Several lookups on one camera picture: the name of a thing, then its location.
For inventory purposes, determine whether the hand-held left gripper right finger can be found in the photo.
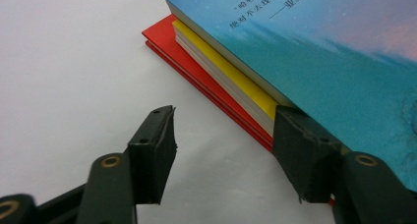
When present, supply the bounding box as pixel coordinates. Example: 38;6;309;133
271;104;346;204

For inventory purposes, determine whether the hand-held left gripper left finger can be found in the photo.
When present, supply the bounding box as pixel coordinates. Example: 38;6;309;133
127;104;179;206

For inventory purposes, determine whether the blue cover book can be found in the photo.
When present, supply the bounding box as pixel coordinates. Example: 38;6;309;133
156;0;417;193

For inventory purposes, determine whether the red hardcover picture book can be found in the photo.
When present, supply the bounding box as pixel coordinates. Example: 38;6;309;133
141;13;336;207

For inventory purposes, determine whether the yellow cover book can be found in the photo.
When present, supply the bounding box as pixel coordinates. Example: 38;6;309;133
171;19;280;139

